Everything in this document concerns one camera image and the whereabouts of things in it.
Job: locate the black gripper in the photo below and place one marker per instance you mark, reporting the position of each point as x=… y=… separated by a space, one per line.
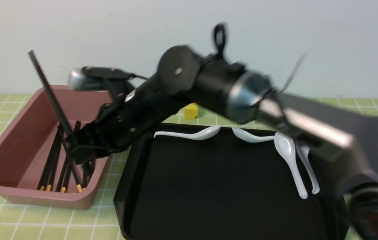
x=119 y=124

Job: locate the black chopstick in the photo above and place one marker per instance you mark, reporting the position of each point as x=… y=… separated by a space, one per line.
x=52 y=98
x=43 y=181

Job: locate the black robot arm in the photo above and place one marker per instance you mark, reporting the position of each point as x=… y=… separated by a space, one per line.
x=345 y=141

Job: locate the black chopstick middle bin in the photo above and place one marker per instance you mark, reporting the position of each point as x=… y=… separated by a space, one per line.
x=64 y=177

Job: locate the black chopstick crossing in bin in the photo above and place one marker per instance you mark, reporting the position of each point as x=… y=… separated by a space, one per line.
x=72 y=167

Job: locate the pink plastic bin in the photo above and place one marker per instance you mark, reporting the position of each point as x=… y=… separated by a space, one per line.
x=24 y=148

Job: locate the yellow wooden cube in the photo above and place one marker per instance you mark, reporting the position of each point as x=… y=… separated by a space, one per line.
x=191 y=111

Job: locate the white spoon far left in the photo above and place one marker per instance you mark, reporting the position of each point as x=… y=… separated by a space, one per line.
x=204 y=134

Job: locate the black plastic tray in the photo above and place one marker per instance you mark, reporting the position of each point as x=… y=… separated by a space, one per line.
x=222 y=188

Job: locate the white spoon centre back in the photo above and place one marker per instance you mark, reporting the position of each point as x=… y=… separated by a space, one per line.
x=250 y=138

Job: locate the white spoon large right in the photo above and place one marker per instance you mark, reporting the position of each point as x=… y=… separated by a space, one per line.
x=285 y=146

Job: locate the white spoon far right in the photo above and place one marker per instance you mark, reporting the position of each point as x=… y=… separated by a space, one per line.
x=303 y=152

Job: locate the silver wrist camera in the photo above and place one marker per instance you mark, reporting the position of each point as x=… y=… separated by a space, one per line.
x=91 y=78

